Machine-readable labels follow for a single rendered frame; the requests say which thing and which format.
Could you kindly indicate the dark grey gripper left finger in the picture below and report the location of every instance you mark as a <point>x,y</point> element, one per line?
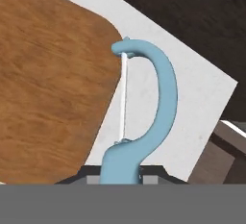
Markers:
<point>84,176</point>

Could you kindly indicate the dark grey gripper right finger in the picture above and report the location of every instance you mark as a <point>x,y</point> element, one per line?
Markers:
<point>157,176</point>

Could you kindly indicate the light blue potato peeler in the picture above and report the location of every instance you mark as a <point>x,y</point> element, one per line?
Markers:
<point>165,83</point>

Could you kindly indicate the brown wooden cutting board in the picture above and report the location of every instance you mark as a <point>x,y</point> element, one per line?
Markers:
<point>54,83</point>

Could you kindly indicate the brown wooden cabinet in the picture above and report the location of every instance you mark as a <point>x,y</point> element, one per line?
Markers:
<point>221,157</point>

